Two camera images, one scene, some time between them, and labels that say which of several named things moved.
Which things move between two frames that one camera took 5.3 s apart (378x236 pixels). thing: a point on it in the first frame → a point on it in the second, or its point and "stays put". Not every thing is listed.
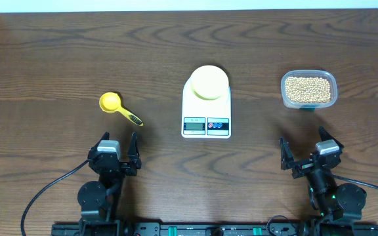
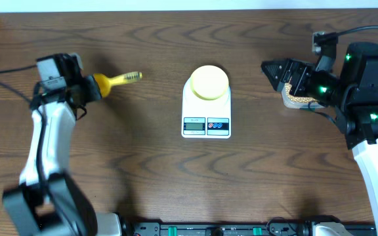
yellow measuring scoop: x=111 y=101 → x=104 y=82
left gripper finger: x=133 y=154 → x=92 y=90
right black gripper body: x=302 y=168 → x=321 y=86
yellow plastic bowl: x=209 y=82 stays put
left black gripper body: x=128 y=170 → x=75 y=90
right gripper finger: x=286 y=155 → x=275 y=71
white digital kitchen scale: x=205 y=118 stays put
